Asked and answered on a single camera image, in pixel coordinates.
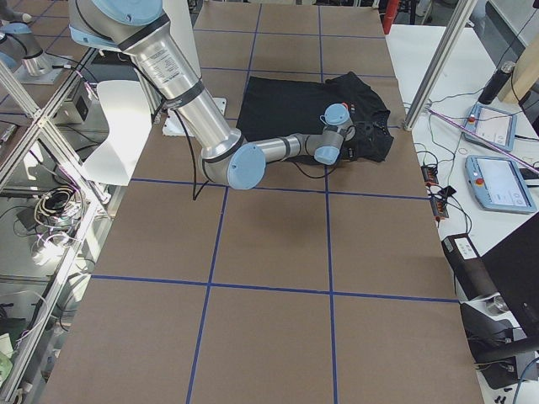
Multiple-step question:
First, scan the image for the black graphic t-shirt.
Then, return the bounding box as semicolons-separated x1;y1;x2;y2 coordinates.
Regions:
237;72;393;162

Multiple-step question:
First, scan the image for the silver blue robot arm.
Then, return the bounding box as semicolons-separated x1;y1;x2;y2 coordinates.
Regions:
68;1;355;189
1;1;60;85

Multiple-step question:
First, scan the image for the black orange power strip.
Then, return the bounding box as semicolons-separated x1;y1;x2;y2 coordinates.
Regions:
421;165;449;222

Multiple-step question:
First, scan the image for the black box with label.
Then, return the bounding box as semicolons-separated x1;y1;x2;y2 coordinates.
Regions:
441;233;499;302

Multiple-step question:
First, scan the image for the near teach pendant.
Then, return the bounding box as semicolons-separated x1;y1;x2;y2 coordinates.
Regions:
465;156;537;214

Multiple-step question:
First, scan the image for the teach pendant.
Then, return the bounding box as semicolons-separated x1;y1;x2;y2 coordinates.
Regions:
465;156;537;214
462;103;517;152

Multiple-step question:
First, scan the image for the red fire extinguisher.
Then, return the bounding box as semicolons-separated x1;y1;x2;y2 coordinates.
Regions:
382;0;399;35

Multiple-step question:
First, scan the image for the far teach pendant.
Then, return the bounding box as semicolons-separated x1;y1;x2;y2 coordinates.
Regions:
462;103;517;152

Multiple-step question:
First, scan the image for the black monitor panel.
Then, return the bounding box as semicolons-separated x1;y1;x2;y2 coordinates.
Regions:
482;215;539;336

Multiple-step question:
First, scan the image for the black water bottle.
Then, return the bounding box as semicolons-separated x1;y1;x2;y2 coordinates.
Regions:
478;61;516;105

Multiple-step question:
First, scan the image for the white central pedestal column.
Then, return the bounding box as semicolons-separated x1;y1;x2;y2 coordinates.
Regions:
162;1;229;147

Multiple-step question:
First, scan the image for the aluminium frame post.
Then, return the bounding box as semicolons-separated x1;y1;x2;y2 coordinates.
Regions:
403;0;478;131

